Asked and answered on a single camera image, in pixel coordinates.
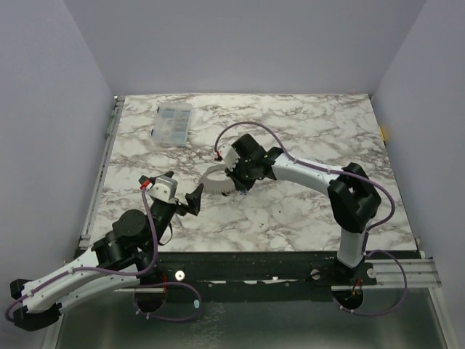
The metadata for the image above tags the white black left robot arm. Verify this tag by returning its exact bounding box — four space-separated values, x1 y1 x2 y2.
5 176 203 332

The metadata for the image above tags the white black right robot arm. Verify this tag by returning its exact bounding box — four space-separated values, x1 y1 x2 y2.
224 134 381 284

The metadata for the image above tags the clear plastic organizer box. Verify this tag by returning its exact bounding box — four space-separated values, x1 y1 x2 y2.
150 103 194 147

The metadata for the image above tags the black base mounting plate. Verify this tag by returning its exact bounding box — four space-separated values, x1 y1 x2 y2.
74 249 408 302

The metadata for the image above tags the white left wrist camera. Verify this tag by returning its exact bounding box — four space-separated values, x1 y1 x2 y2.
147 175 177 204

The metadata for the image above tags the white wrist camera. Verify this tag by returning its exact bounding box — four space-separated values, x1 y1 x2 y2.
147 175 177 204
219 145 240 172

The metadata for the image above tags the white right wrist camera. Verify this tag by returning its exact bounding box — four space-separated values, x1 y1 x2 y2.
219 145 240 172

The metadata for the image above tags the right aluminium extrusion rail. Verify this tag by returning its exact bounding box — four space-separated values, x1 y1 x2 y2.
366 259 442 289

